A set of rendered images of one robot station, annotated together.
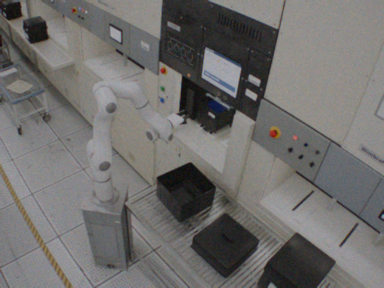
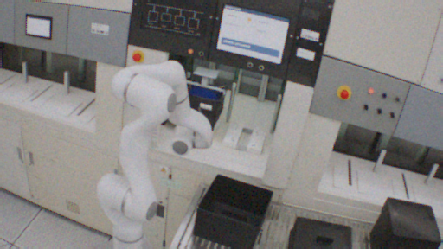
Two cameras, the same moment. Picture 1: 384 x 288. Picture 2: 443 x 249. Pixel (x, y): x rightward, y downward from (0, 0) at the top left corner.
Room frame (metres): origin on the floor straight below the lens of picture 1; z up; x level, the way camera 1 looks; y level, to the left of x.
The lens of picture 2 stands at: (0.40, 0.92, 2.08)
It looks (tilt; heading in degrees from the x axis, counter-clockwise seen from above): 30 degrees down; 324
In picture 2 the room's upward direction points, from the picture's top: 11 degrees clockwise
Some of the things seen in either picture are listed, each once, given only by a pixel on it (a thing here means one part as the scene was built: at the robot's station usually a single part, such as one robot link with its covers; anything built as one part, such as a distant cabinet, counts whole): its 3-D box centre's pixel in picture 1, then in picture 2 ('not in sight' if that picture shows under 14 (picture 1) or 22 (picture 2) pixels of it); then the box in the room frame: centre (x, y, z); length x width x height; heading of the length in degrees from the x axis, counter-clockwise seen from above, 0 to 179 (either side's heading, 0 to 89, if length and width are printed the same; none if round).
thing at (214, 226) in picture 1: (225, 242); (321, 245); (1.12, -0.27, 0.83); 0.29 x 0.29 x 0.13; 48
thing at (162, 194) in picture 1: (185, 191); (234, 213); (1.47, 0.00, 0.85); 0.28 x 0.28 x 0.17; 41
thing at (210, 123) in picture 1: (217, 109); (202, 98); (2.12, -0.16, 1.06); 0.24 x 0.20 x 0.32; 47
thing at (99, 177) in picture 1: (98, 158); (120, 206); (1.44, 0.55, 1.07); 0.19 x 0.12 x 0.24; 33
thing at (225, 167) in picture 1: (235, 118); (222, 107); (2.15, -0.32, 0.98); 0.95 x 0.88 x 1.95; 136
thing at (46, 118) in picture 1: (20, 94); not in sight; (3.22, 2.21, 0.24); 0.97 x 0.52 x 0.48; 49
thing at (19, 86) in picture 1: (19, 86); not in sight; (3.08, 2.10, 0.47); 0.31 x 0.23 x 0.02; 68
